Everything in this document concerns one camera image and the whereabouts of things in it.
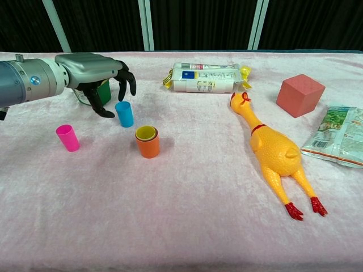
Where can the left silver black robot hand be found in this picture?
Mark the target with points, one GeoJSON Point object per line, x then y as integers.
{"type": "Point", "coordinates": [88, 66]}

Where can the light blue plastic cup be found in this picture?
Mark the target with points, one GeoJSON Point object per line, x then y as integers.
{"type": "Point", "coordinates": [124, 114]}

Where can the pink plastic cup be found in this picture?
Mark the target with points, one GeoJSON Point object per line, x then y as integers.
{"type": "Point", "coordinates": [68, 139]}

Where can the yellow plastic cup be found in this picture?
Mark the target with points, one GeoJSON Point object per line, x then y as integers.
{"type": "Point", "coordinates": [145, 132]}

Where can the orange plastic cup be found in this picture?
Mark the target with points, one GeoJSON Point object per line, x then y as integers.
{"type": "Point", "coordinates": [149, 148]}

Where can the yellow-lidded green container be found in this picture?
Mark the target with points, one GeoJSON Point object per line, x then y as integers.
{"type": "Point", "coordinates": [105, 92]}

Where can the white yellow-ended snack package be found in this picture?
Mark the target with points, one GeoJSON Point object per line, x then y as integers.
{"type": "Point", "coordinates": [204, 79]}

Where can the pink plush table cloth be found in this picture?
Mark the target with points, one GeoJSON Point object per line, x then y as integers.
{"type": "Point", "coordinates": [181, 212]}

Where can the yellow rubber chicken toy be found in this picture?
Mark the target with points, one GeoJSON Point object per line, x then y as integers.
{"type": "Point", "coordinates": [272, 150]}

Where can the red foam cube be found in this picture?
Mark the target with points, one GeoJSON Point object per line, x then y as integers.
{"type": "Point", "coordinates": [297, 96]}

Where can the green white snack bag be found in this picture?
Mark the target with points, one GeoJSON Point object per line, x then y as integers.
{"type": "Point", "coordinates": [337, 136]}

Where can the white partition frame post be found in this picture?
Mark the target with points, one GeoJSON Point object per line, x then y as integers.
{"type": "Point", "coordinates": [146, 25]}
{"type": "Point", "coordinates": [258, 24]}
{"type": "Point", "coordinates": [56, 25]}

